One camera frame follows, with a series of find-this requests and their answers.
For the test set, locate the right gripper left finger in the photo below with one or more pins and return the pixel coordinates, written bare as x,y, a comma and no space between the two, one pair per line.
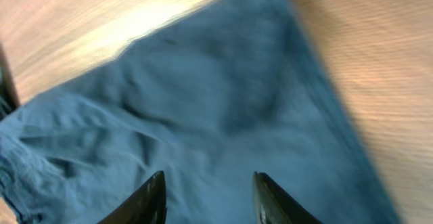
147,205

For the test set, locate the navy blue shorts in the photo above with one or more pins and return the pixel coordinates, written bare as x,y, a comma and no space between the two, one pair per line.
232,89

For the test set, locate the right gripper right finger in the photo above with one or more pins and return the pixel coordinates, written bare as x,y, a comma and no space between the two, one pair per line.
273,205

